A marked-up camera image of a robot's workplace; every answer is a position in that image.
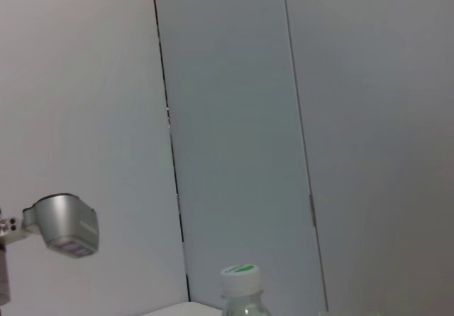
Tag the clear green-label water bottle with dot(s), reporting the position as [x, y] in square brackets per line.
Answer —
[241, 287]

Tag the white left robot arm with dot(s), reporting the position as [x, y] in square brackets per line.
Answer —
[3, 277]

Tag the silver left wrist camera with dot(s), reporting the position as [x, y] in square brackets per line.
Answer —
[67, 223]

